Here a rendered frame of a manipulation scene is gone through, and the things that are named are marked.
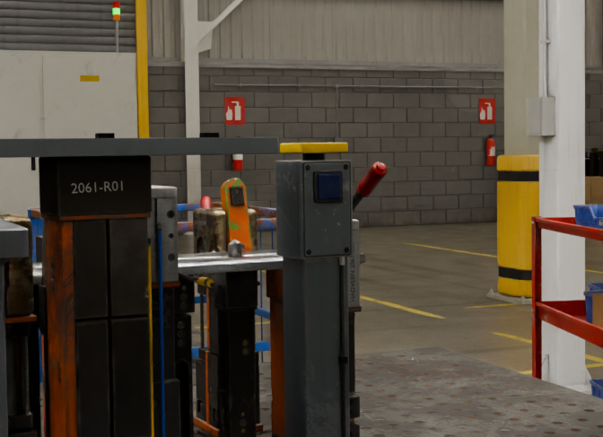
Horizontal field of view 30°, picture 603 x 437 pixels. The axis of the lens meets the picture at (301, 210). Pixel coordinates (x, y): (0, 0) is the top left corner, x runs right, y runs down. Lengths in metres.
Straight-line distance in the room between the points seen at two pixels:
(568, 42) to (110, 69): 5.03
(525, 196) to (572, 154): 3.11
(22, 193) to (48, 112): 0.69
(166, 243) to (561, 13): 4.20
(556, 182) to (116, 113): 5.03
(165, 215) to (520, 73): 7.34
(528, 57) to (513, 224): 1.25
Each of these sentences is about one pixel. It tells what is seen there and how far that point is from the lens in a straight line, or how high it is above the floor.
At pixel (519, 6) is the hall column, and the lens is 8.67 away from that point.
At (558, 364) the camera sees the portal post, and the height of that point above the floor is 0.13.
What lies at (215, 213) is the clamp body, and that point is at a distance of 1.77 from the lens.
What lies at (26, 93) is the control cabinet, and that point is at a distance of 9.43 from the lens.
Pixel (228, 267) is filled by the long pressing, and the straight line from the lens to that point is 1.53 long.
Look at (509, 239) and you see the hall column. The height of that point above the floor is 0.47.
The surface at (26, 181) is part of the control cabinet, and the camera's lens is 9.42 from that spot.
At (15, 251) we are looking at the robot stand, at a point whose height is 1.08.
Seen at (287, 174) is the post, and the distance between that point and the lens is 1.29.
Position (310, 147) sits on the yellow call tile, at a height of 1.15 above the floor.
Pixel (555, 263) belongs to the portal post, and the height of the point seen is 0.61.
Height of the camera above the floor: 1.15
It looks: 3 degrees down
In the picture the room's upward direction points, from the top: 1 degrees counter-clockwise
